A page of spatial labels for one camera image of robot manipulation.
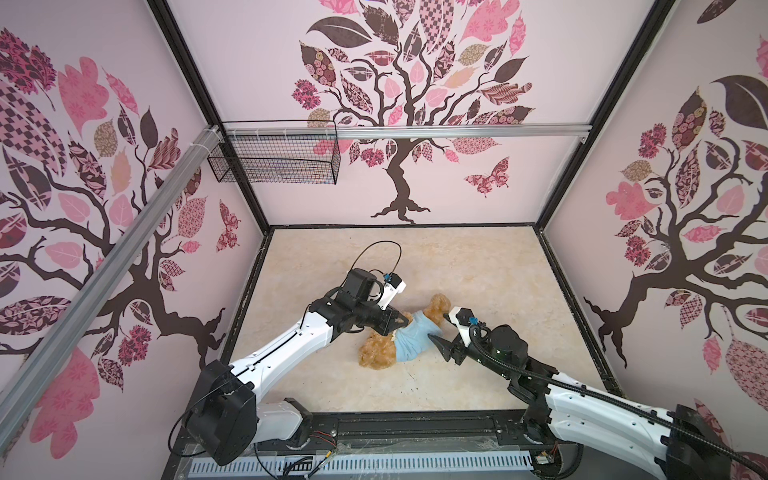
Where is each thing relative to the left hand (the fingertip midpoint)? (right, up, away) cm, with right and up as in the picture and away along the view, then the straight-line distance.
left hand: (404, 326), depth 77 cm
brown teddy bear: (-7, -6, -1) cm, 9 cm away
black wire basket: (-51, +58, +45) cm, 89 cm away
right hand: (+9, +1, -1) cm, 9 cm away
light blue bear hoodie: (+2, -3, +1) cm, 4 cm away
